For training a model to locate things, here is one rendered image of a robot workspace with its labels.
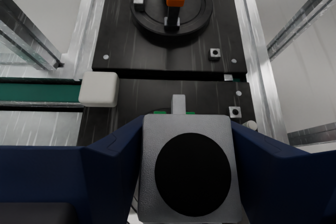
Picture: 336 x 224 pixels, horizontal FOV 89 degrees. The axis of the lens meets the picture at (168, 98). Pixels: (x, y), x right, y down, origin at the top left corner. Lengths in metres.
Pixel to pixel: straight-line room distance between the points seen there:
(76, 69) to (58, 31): 0.22
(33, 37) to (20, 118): 0.14
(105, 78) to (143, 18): 0.12
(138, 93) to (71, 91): 0.11
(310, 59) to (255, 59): 0.23
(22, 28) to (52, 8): 0.31
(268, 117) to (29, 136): 0.37
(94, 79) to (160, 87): 0.09
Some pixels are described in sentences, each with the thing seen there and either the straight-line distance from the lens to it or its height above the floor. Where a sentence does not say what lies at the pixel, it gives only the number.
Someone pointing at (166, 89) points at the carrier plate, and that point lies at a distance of 0.25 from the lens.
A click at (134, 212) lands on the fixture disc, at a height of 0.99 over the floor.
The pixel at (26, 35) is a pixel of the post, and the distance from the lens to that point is 0.27.
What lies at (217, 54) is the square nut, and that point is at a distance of 0.28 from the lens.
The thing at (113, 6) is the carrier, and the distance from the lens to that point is 0.35.
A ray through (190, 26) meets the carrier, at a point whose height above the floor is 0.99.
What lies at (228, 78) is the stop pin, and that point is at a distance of 0.28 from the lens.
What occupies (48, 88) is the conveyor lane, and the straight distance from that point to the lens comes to 0.32.
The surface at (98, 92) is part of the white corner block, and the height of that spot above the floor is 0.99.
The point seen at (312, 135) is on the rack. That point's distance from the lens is 0.31.
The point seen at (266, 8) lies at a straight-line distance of 0.59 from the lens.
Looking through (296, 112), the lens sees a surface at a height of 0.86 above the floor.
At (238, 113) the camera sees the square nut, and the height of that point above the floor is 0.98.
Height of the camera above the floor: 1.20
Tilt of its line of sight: 69 degrees down
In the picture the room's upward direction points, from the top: 7 degrees clockwise
